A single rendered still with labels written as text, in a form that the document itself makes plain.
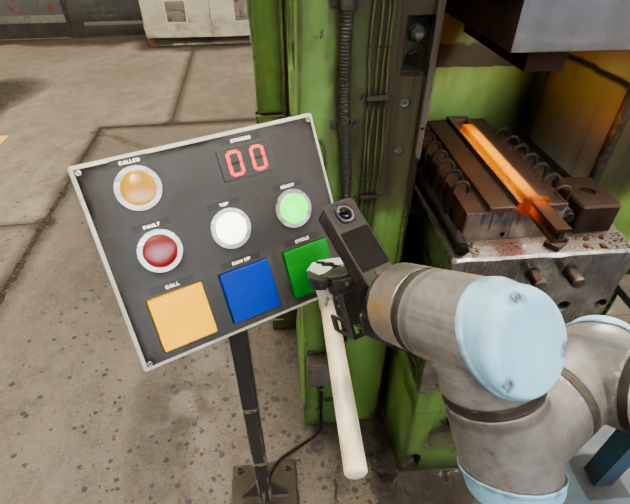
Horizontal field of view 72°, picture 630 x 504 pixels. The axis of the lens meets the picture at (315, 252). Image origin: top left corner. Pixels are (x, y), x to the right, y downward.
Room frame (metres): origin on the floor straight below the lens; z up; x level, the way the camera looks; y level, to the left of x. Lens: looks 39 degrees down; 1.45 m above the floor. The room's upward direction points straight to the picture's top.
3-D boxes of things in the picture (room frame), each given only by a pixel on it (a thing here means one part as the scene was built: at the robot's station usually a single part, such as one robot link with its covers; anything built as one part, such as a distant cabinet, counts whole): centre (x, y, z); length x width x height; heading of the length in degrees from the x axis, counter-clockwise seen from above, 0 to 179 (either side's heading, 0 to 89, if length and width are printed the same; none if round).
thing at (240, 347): (0.57, 0.15, 0.54); 0.04 x 0.04 x 1.08; 5
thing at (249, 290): (0.46, 0.10, 1.01); 0.07 x 0.05 x 0.07; 120
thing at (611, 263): (0.93, -0.43, 0.69); 0.56 x 0.38 x 0.45; 5
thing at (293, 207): (0.55, 0.03, 1.09); 0.05 x 0.03 x 0.04; 95
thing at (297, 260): (0.51, 0.01, 1.01); 0.07 x 0.05 x 0.07; 120
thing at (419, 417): (0.93, -0.43, 0.23); 0.55 x 0.37 x 0.47; 5
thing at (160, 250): (0.45, 0.20, 1.09); 0.05 x 0.03 x 0.04; 95
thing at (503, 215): (0.91, -0.37, 0.96); 0.42 x 0.20 x 0.09; 5
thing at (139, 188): (0.48, 0.23, 1.16); 0.05 x 0.03 x 0.04; 95
